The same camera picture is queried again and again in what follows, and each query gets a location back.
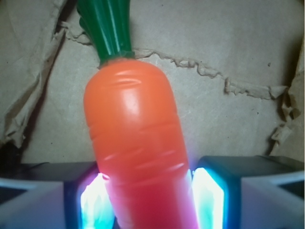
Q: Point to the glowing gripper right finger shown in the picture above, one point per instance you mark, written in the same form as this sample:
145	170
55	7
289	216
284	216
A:
249	192

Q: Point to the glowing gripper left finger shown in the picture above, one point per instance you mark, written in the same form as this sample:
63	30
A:
55	196

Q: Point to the orange plastic toy carrot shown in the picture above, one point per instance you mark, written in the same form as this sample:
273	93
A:
134	127

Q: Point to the brown paper bag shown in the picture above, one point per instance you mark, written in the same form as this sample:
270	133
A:
236	68

